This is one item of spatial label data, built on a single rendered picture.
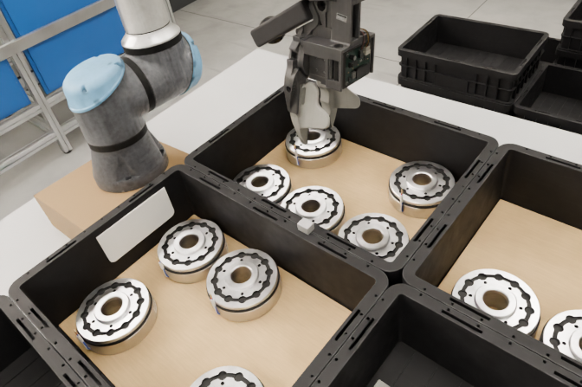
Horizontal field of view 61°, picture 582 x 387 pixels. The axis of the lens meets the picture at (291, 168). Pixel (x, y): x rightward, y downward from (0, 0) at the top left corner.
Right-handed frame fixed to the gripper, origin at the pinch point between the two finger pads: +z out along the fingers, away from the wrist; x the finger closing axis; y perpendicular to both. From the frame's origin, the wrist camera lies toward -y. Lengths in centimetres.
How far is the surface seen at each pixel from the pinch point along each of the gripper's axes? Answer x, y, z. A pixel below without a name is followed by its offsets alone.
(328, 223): -2.5, 4.5, 14.3
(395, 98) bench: 54, -17, 23
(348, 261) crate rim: -11.6, 14.4, 8.6
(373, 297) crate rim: -14.1, 19.7, 9.0
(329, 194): 2.8, 0.7, 13.7
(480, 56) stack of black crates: 121, -21, 35
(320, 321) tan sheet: -14.4, 12.1, 19.1
